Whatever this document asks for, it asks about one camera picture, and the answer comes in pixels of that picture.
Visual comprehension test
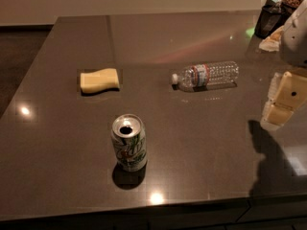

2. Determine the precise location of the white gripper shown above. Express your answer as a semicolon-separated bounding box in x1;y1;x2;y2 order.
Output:
261;68;307;127

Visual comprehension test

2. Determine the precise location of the white crumpled snack bag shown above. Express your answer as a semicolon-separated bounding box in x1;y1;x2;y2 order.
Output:
259;26;284;52

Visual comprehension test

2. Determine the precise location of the yellow sponge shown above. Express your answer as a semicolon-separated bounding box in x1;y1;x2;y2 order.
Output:
80;68;120;94

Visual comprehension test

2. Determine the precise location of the white green soda can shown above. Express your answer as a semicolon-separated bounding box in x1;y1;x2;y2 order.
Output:
111;114;147;172

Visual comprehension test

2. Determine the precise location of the clear plastic water bottle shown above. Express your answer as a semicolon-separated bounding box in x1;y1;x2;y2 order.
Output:
171;61;239;91

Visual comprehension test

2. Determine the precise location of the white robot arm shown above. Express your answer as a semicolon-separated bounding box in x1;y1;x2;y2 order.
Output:
260;0;307;131

